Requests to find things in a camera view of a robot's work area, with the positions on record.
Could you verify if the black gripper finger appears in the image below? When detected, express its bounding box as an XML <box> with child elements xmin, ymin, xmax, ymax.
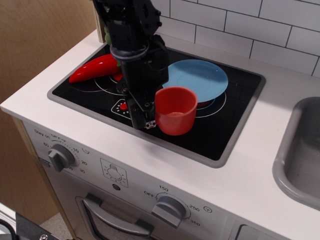
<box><xmin>124</xmin><ymin>94</ymin><xmax>156</xmax><ymax>130</ymax></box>

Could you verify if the grey timer knob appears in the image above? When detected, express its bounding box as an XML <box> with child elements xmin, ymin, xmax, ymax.
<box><xmin>48</xmin><ymin>144</ymin><xmax>75</xmax><ymax>172</ymax></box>

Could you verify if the grey oven door handle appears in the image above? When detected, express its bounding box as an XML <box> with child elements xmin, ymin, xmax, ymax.
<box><xmin>83</xmin><ymin>193</ymin><xmax>154</xmax><ymax>238</ymax></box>

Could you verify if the green toy bell pepper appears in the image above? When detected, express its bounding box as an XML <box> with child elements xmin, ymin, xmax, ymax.
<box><xmin>104</xmin><ymin>26</ymin><xmax>112</xmax><ymax>46</ymax></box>

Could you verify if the red plastic cup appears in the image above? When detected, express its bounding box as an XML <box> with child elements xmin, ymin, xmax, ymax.
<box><xmin>155</xmin><ymin>86</ymin><xmax>198</xmax><ymax>136</ymax></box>

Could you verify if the black toy stovetop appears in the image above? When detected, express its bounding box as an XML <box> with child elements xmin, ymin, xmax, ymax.
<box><xmin>47</xmin><ymin>37</ymin><xmax>267</xmax><ymax>169</ymax></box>

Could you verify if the blue plastic plate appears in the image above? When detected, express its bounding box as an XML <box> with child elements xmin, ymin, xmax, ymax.
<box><xmin>163</xmin><ymin>59</ymin><xmax>229</xmax><ymax>103</ymax></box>

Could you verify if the black base with cable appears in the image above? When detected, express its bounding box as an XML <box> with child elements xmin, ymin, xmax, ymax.
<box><xmin>0</xmin><ymin>213</ymin><xmax>59</xmax><ymax>240</ymax></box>

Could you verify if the grey temperature knob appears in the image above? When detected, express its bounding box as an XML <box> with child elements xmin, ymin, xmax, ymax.
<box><xmin>151</xmin><ymin>195</ymin><xmax>187</xmax><ymax>229</ymax></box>

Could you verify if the red toy chili pepper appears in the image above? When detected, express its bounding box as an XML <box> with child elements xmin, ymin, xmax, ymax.
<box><xmin>68</xmin><ymin>54</ymin><xmax>123</xmax><ymax>84</ymax></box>

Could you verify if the grey toy sink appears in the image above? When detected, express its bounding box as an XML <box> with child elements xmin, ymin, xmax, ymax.
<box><xmin>272</xmin><ymin>97</ymin><xmax>320</xmax><ymax>210</ymax></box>

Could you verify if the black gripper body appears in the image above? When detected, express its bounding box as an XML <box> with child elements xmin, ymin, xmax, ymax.
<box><xmin>110</xmin><ymin>34</ymin><xmax>170</xmax><ymax>105</ymax></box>

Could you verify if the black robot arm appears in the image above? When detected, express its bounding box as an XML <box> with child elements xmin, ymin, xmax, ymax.
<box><xmin>93</xmin><ymin>0</ymin><xmax>170</xmax><ymax>129</ymax></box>

